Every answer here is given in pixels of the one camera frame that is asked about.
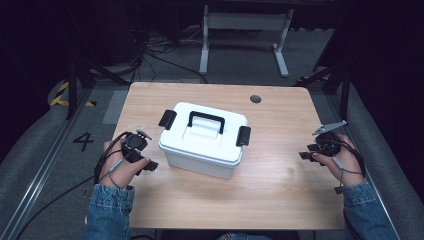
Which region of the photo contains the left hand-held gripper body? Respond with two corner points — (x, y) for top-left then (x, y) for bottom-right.
(121, 128), (153, 164)

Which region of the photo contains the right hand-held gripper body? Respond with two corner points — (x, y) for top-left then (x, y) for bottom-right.
(312, 120), (348, 158)

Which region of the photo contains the black box latch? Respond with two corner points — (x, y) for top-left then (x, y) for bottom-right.
(158, 109), (178, 131)
(235, 125), (252, 148)

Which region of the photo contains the white plastic storage box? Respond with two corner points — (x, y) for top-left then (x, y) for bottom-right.
(159, 145), (243, 181)

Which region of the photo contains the white box lid black handle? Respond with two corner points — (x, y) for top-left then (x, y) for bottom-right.
(157, 101), (250, 165)

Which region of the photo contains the person's left hand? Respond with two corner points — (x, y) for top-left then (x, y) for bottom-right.
(98, 139), (152, 190)

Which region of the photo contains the person's right hand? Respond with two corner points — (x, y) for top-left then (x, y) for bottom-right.
(312, 133), (366, 188)

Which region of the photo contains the black metal stand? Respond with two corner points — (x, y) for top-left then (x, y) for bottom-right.
(295, 61), (354, 122)
(64, 54), (132, 121)

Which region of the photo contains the yellow black floor tape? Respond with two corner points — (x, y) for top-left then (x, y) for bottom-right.
(49, 81), (98, 108)

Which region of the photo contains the person's denim leg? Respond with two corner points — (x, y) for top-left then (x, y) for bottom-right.
(216, 232), (272, 240)

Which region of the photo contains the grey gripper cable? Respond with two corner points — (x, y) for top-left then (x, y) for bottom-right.
(107, 157), (125, 190)
(332, 156), (364, 195)

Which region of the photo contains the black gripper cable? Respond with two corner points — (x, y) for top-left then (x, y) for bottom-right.
(328, 139), (367, 178)
(14, 131), (132, 240)

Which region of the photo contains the bundle of floor cables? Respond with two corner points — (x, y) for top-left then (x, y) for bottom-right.
(131, 26), (209, 85)

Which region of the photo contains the white metal stand frame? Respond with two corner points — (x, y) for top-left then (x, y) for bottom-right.
(198, 4), (295, 79)

